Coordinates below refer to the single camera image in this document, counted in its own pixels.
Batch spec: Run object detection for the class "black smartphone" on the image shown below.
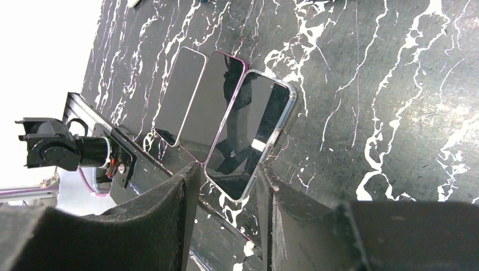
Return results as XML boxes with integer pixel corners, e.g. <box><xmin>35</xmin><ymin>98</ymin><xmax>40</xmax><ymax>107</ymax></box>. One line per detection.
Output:
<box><xmin>180</xmin><ymin>51</ymin><xmax>248</xmax><ymax>163</ymax></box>

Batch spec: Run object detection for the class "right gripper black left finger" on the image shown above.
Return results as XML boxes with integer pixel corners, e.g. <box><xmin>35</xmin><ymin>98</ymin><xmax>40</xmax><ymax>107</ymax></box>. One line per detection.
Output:
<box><xmin>1</xmin><ymin>162</ymin><xmax>201</xmax><ymax>270</ymax></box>

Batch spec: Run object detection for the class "purple smartphone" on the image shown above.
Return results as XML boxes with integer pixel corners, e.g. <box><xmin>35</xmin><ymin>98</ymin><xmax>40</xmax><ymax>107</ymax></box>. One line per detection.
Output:
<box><xmin>154</xmin><ymin>46</ymin><xmax>208</xmax><ymax>147</ymax></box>

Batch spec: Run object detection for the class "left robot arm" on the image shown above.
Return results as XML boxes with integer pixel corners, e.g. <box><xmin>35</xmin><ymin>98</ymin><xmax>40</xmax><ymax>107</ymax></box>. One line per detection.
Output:
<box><xmin>15</xmin><ymin>117</ymin><xmax>112</xmax><ymax>171</ymax></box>

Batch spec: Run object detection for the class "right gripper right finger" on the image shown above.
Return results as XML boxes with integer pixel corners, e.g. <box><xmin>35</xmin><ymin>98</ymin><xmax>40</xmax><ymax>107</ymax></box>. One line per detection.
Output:
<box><xmin>256</xmin><ymin>164</ymin><xmax>478</xmax><ymax>270</ymax></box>

